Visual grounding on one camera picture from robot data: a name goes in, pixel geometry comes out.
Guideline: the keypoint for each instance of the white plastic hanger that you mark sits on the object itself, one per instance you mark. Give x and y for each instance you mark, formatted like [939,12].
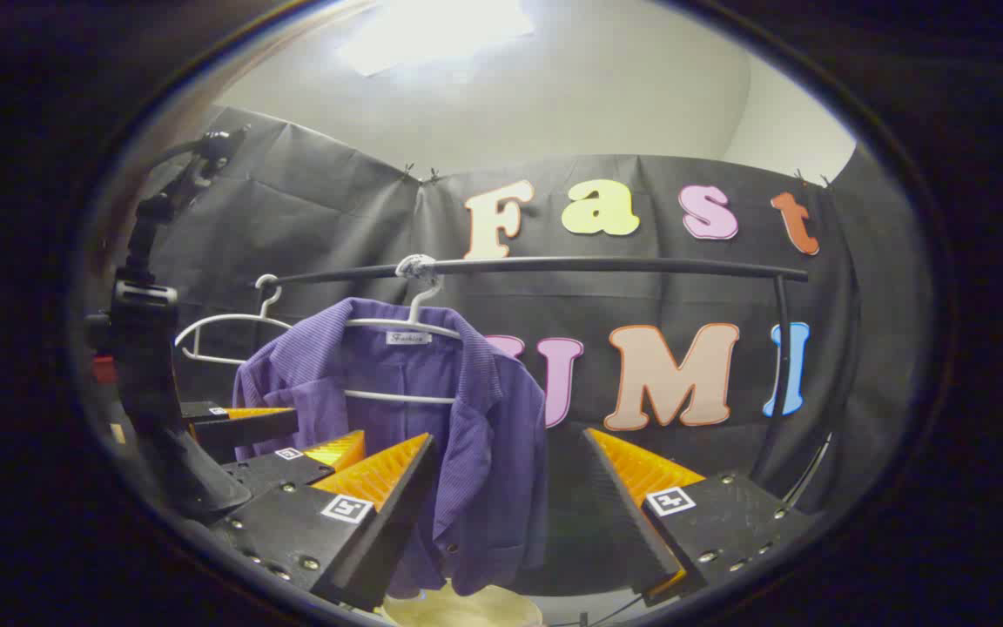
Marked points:
[223,317]

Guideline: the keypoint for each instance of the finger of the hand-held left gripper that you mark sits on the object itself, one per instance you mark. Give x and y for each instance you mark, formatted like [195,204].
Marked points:
[275,475]
[245,427]

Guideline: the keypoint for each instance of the white hanger with taped hook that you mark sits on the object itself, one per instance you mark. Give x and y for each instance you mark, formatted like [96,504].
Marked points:
[417,266]

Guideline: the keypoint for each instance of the purple ribbed shirt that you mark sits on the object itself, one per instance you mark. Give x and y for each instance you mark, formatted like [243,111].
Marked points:
[484,453]

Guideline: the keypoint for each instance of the black backdrop cloth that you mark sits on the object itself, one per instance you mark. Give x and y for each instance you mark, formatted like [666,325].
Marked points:
[336,218]

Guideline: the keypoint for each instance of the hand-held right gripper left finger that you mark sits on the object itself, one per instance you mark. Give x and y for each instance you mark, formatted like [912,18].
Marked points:
[397,514]

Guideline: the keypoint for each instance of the black clothes rack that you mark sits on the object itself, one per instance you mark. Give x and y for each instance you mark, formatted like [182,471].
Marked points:
[606,264]

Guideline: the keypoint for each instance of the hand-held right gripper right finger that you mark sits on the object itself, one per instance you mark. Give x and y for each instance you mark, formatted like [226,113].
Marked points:
[632,522]

